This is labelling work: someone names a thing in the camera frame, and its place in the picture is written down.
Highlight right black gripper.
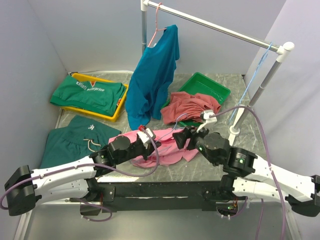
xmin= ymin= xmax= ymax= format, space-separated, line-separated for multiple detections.
xmin=170 ymin=121 xmax=217 ymax=166

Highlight dusty red t-shirt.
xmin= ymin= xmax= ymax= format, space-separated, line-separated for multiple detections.
xmin=160 ymin=91 xmax=221 ymax=124

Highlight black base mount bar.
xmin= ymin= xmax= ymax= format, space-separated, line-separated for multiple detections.
xmin=82 ymin=181 xmax=245 ymax=212

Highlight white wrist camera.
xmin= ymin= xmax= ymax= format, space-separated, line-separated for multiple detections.
xmin=196 ymin=109 xmax=218 ymax=133
xmin=137 ymin=125 xmax=156 ymax=145

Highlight green printed t-shirt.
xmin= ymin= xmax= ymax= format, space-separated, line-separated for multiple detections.
xmin=50 ymin=75 xmax=126 ymax=117

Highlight dark green shorts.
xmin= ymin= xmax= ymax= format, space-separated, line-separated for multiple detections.
xmin=39 ymin=115 xmax=121 ymax=169

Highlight pink t-shirt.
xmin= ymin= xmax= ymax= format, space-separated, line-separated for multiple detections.
xmin=107 ymin=127 xmax=199 ymax=169

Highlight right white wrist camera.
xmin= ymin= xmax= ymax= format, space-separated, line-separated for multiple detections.
xmin=196 ymin=109 xmax=218 ymax=133

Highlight teal blue t-shirt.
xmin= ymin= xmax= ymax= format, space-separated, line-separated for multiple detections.
xmin=125 ymin=24 xmax=180 ymax=130

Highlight purple cable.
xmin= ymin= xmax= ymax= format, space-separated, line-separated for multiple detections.
xmin=212 ymin=105 xmax=287 ymax=240
xmin=0 ymin=129 xmax=162 ymax=223

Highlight blue wire hanger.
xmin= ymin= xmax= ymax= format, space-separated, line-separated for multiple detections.
xmin=228 ymin=41 xmax=274 ymax=128
xmin=132 ymin=113 xmax=201 ymax=166

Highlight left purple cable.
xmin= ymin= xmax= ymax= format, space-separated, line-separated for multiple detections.
xmin=0 ymin=129 xmax=162 ymax=223

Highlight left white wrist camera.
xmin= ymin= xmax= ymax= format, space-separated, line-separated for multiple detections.
xmin=137 ymin=125 xmax=156 ymax=145

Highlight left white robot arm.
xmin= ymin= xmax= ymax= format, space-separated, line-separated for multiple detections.
xmin=0 ymin=135 xmax=161 ymax=216

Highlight pink wire hanger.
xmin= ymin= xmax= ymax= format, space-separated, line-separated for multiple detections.
xmin=147 ymin=2 xmax=166 ymax=48

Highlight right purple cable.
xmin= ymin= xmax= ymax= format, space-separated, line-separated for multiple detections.
xmin=212 ymin=105 xmax=287 ymax=240

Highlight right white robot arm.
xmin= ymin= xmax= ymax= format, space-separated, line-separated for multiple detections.
xmin=172 ymin=127 xmax=320 ymax=217

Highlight yellow plastic tray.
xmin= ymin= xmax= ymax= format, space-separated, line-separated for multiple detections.
xmin=50 ymin=72 xmax=129 ymax=122

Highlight metal clothes rack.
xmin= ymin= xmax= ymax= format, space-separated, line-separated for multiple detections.
xmin=139 ymin=0 xmax=296 ymax=147

